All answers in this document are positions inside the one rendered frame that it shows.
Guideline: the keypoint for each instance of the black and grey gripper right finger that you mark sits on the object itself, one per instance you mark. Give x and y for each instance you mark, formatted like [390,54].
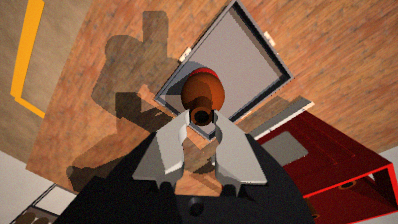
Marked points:
[241,161]

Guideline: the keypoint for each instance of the dark red open crate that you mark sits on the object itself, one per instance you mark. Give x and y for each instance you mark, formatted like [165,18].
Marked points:
[318,158]

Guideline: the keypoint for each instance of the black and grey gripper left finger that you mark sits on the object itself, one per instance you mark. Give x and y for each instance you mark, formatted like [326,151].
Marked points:
[158,158]

